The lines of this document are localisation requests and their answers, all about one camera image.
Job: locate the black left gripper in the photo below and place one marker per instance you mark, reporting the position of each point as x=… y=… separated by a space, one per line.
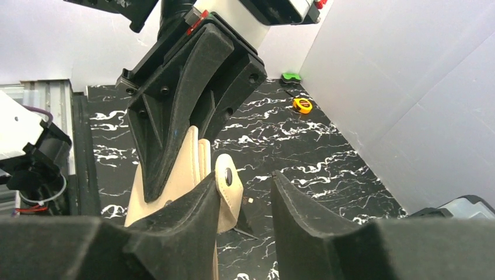
x=189 y=51

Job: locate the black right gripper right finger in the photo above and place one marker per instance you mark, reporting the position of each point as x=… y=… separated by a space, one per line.
x=312 y=242

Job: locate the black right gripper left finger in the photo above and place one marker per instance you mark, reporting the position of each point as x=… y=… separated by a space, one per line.
x=176 y=242

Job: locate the beige card holder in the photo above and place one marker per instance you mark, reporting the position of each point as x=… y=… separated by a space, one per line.
x=193 y=164

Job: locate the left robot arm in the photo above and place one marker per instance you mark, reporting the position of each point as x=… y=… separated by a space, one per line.
x=257 y=16

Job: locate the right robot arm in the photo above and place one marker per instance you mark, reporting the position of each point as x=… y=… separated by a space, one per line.
x=27 y=154

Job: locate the green plastic object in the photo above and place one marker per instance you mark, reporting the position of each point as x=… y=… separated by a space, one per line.
x=291 y=78

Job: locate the yellow tape measure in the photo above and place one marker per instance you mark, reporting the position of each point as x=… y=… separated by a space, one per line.
x=302 y=105

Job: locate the black plastic toolbox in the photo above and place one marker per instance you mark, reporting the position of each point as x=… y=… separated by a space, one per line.
x=464 y=207

